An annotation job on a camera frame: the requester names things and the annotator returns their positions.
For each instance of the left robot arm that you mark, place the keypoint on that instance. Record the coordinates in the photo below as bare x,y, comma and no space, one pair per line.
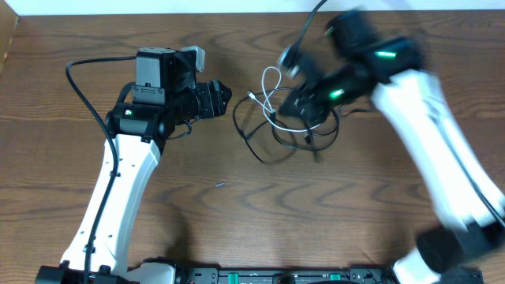
165,94

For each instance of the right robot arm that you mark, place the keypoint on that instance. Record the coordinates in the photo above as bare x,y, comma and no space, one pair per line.
392,73

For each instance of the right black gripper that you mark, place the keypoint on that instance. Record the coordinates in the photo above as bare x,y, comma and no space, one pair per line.
312,110

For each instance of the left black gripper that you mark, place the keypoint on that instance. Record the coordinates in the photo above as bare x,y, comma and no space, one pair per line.
211,95

